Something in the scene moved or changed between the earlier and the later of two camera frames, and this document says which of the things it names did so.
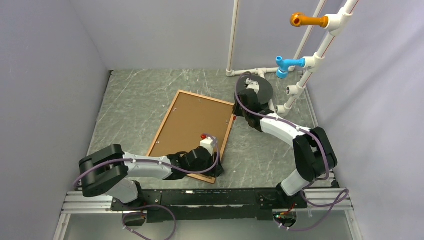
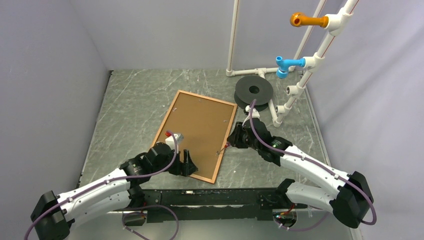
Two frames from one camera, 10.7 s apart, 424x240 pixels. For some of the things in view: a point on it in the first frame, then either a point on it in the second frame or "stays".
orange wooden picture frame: (189, 116) stays
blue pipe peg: (282, 72) stays
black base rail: (161, 205) stays
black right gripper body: (239, 111) -> (241, 139)
